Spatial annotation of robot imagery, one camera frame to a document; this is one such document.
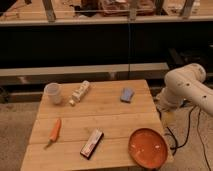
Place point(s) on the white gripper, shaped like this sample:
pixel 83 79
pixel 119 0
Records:
pixel 166 102

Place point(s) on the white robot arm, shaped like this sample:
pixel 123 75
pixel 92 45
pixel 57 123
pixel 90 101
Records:
pixel 184 83

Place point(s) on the orange plate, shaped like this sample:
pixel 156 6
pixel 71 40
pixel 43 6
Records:
pixel 147 148

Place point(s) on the blue sponge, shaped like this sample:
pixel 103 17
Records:
pixel 126 95

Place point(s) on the black equipment box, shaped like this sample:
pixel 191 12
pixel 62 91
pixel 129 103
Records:
pixel 181 57

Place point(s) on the black white red box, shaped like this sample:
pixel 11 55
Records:
pixel 91 143

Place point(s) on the white tube bottle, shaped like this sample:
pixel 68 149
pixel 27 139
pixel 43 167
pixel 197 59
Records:
pixel 79 93

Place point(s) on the orange carrot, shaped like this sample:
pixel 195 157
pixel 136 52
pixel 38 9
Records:
pixel 54 133

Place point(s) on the translucent plastic cup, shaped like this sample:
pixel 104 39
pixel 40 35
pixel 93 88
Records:
pixel 52 90

